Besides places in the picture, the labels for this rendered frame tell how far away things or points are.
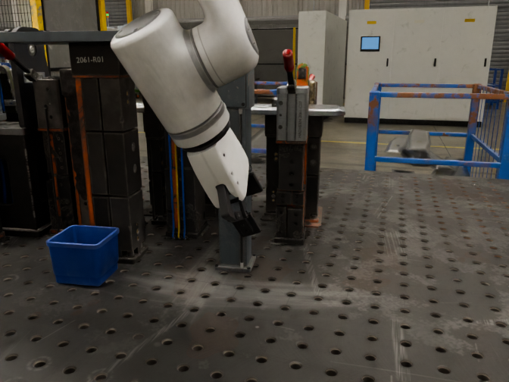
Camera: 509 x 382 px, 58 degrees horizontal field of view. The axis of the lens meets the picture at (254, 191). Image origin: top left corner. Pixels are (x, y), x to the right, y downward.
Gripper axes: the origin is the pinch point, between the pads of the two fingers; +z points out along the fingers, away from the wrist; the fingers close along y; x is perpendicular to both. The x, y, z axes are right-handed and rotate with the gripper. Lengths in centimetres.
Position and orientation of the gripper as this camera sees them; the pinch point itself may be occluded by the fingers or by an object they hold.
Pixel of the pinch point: (251, 208)
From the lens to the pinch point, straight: 71.9
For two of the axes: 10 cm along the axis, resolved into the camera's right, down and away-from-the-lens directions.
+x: 9.1, -2.8, -3.0
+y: -0.5, 6.6, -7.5
